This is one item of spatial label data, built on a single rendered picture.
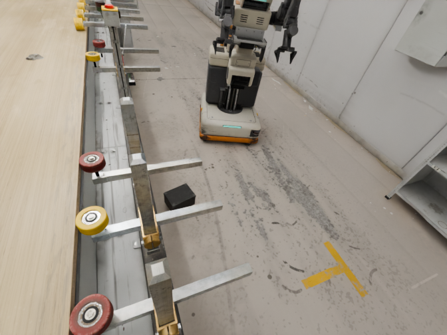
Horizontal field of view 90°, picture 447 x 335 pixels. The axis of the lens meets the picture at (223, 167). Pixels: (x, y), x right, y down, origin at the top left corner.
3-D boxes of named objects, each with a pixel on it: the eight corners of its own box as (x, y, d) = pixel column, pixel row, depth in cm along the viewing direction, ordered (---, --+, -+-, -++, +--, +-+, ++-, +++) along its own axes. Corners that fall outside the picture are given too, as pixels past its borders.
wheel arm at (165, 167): (199, 162, 103) (200, 155, 100) (201, 167, 101) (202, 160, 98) (94, 179, 88) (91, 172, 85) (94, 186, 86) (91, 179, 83)
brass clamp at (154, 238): (155, 212, 81) (154, 204, 78) (162, 245, 73) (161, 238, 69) (138, 216, 79) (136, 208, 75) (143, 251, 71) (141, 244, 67)
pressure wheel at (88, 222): (84, 250, 67) (72, 231, 59) (87, 226, 72) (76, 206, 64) (113, 244, 69) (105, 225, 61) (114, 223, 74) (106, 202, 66)
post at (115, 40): (130, 103, 144) (117, 23, 113) (131, 107, 141) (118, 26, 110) (122, 104, 142) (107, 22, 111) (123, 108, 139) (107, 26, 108)
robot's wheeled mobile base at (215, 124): (199, 108, 279) (201, 89, 262) (248, 112, 288) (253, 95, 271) (198, 141, 232) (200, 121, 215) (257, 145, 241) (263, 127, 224)
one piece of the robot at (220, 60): (203, 102, 265) (211, 20, 207) (248, 106, 273) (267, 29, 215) (203, 117, 242) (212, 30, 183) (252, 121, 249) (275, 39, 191)
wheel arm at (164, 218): (219, 204, 87) (220, 197, 84) (221, 211, 85) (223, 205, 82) (94, 234, 72) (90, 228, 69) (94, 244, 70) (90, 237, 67)
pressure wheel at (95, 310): (92, 354, 51) (76, 347, 43) (78, 323, 55) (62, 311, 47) (126, 326, 56) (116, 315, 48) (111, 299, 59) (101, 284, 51)
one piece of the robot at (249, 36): (227, 53, 184) (231, 23, 169) (259, 57, 188) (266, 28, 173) (229, 60, 173) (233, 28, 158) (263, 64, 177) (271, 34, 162)
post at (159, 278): (172, 320, 70) (166, 254, 36) (174, 333, 67) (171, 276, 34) (161, 325, 68) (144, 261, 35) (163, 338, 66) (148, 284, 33)
